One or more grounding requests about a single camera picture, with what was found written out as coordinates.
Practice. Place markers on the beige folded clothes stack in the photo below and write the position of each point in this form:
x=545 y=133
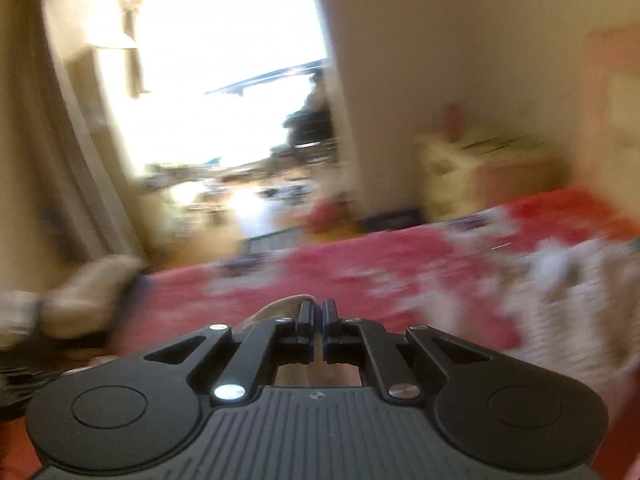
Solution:
x=84 y=305

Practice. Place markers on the white garment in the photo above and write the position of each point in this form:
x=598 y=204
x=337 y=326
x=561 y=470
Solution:
x=287 y=307

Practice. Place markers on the checkered pink white cloth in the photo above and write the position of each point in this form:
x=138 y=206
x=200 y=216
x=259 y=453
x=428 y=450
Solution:
x=577 y=310

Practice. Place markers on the beige curtain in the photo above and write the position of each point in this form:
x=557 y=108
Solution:
x=64 y=200

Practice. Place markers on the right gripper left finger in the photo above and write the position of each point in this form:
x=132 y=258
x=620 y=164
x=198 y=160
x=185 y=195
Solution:
x=139 y=411

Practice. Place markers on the cream bedside cabinet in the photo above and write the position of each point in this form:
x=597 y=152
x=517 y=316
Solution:
x=482 y=169

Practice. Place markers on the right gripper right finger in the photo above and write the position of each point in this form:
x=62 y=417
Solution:
x=498 y=410

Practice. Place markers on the red floral bed blanket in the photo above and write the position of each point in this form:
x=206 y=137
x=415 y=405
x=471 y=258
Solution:
x=319 y=420

